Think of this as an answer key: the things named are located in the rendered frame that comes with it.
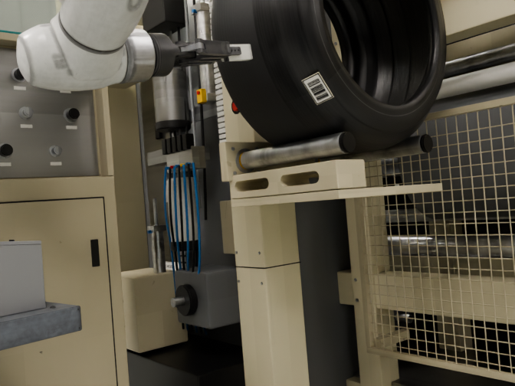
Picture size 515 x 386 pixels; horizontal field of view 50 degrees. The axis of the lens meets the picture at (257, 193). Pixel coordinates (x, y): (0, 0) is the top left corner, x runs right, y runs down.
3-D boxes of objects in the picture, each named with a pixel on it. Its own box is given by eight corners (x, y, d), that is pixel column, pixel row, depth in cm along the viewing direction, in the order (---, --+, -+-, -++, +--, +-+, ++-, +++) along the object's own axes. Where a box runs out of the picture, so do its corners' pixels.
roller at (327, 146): (247, 148, 139) (254, 165, 140) (234, 156, 136) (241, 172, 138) (352, 127, 112) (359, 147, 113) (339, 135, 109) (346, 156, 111)
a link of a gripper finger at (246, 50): (221, 45, 106) (222, 44, 105) (248, 44, 110) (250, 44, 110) (223, 60, 106) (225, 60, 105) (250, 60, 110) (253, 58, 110)
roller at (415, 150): (324, 149, 157) (329, 164, 158) (314, 155, 154) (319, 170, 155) (430, 131, 130) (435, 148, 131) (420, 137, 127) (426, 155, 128)
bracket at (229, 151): (221, 181, 136) (218, 142, 137) (331, 177, 162) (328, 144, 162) (229, 181, 134) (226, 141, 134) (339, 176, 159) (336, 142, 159)
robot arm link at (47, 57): (116, 101, 94) (143, 52, 84) (24, 109, 84) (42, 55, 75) (94, 50, 97) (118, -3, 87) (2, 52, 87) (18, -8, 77)
